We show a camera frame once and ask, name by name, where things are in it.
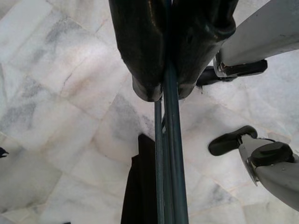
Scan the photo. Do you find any black robot right foot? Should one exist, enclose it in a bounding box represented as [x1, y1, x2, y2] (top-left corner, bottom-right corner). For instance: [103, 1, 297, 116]
[196, 59, 268, 87]

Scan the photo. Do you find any black plastic hanger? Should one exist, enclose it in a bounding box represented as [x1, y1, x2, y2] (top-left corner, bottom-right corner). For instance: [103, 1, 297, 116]
[153, 0, 189, 224]

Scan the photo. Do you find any black robot left foot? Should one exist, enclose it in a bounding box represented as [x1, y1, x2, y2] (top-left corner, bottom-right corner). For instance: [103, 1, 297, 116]
[208, 125, 259, 156]

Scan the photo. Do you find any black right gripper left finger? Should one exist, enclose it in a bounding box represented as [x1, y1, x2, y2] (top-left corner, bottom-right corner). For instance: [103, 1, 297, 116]
[108, 0, 167, 103]

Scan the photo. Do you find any black robot foot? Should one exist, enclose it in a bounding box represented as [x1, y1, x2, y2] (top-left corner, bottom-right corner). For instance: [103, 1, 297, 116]
[196, 59, 268, 87]
[208, 125, 259, 156]

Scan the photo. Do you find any dark garment with red strap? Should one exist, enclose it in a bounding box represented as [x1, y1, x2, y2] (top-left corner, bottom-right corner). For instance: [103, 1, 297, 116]
[120, 133, 157, 224]

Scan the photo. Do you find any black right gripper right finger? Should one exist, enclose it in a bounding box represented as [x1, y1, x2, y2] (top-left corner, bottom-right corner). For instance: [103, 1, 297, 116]
[169, 0, 237, 100]

